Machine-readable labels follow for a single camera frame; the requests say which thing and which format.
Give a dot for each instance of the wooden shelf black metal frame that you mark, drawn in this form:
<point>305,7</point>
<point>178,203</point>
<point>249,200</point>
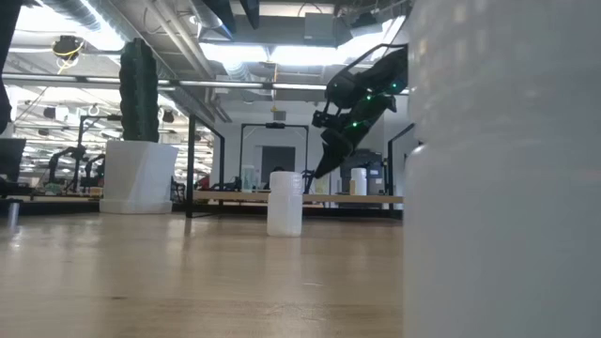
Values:
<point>244,196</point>

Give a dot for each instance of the background black gantry frame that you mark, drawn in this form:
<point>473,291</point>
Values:
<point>81,141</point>
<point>274,125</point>

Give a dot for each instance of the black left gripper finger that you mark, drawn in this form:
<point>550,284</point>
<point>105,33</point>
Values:
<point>250,13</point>
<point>218,14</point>

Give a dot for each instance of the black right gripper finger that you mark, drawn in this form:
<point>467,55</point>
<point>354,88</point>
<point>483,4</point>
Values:
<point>335,152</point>

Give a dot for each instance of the background black robot arm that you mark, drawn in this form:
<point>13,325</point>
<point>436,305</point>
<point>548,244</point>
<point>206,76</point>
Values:
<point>307,183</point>
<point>75,150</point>

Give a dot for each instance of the black box on metal stand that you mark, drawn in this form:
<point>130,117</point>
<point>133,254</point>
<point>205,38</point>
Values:
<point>11,159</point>

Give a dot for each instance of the black cabinet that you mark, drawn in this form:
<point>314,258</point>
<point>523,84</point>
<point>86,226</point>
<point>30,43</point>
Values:
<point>373,162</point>

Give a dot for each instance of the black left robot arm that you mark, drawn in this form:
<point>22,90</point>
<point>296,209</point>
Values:
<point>7,47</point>

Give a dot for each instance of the white opaque plastic bottle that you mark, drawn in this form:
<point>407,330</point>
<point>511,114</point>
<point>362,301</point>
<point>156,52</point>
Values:
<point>502,211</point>
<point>284,206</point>
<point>360,182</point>

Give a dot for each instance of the background wooden table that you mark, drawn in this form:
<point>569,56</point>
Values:
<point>61,198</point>

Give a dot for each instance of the green cactus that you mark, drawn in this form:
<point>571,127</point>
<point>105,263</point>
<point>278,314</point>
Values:
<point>138,94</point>

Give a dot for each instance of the white hexagonal planter pot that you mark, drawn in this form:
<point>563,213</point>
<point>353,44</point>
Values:
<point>138,178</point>

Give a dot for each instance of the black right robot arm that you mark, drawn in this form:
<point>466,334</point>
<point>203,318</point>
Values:
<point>380,75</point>

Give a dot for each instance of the long ceiling light bar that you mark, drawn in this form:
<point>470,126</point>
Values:
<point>291,86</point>

